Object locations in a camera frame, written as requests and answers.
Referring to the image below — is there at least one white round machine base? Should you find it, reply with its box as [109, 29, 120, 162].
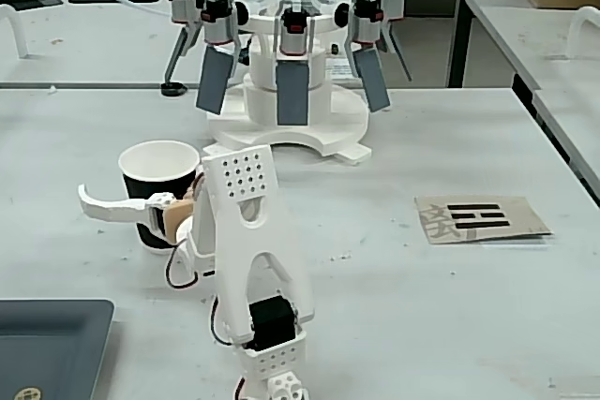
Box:
[202, 13, 374, 167]

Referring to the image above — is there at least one white curved handle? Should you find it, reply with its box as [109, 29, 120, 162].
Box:
[0, 3, 30, 60]
[568, 5, 600, 60]

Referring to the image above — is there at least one grey plastic tray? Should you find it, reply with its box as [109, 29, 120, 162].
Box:
[0, 298, 115, 400]

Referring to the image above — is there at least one white side table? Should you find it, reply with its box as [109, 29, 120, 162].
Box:
[449, 0, 600, 92]

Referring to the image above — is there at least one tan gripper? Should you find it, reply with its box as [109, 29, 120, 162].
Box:
[77, 183, 201, 244]

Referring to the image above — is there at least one black paper cup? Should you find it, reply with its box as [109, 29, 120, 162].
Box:
[117, 139, 202, 256]

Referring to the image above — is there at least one red black shoulder cable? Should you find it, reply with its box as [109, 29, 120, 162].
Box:
[208, 294, 235, 348]

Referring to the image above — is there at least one printed cardboard card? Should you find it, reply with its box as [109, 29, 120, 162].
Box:
[414, 195, 553, 245]

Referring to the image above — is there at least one white paper label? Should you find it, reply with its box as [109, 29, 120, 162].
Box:
[325, 57, 353, 81]

